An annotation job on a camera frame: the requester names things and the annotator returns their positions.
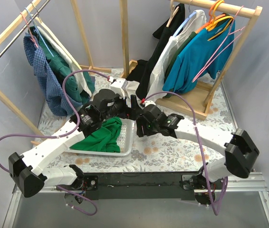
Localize white plastic basket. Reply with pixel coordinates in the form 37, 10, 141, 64
66, 119, 135, 157

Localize bright green t shirt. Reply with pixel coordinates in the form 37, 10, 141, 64
70, 117, 122, 153

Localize teal blue t shirt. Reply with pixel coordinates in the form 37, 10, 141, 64
162, 24, 235, 94

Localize yellow hanger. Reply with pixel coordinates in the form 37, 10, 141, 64
206, 15, 234, 41

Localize pink wire hanger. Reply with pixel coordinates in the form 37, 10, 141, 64
192, 5, 245, 83

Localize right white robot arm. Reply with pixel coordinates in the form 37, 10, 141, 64
136, 104, 259, 189

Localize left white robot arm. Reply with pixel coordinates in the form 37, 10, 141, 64
9, 89, 141, 198

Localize white t shirt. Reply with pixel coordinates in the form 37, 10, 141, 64
147, 9, 206, 96

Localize dark green t shirt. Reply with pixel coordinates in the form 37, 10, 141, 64
163, 30, 197, 81

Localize blue checked shirt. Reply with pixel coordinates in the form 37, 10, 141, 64
23, 33, 73, 116

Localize black t shirt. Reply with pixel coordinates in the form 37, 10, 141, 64
135, 3, 185, 100

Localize wooden hanger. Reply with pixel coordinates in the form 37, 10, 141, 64
166, 0, 179, 27

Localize pink hanger on left rack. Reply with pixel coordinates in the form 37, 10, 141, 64
20, 12, 38, 48

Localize light blue hanger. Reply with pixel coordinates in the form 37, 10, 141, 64
173, 11, 196, 37

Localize cream plastic hanger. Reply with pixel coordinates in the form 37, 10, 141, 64
34, 18, 81, 70

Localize orange hanger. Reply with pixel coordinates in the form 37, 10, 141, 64
195, 0, 226, 34

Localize white textured garment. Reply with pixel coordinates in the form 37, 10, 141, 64
37, 26, 94, 97

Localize right wooden clothes rack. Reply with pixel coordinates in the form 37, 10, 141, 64
119, 0, 262, 120

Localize wooden clothes rack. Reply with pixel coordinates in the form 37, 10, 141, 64
119, 0, 262, 120
0, 0, 112, 138

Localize dark green ruffled garment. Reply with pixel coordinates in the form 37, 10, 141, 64
30, 27, 95, 104

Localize left wooden clothes rack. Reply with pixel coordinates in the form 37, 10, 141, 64
0, 0, 112, 138

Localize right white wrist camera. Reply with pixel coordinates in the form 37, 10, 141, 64
140, 99, 155, 108

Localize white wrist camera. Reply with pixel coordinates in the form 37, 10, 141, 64
140, 99, 155, 108
110, 78, 127, 99

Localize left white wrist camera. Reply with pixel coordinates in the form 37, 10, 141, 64
110, 78, 127, 99

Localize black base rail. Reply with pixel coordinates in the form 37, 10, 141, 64
56, 170, 221, 201

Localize blue wire hanger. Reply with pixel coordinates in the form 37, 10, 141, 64
24, 7, 54, 57

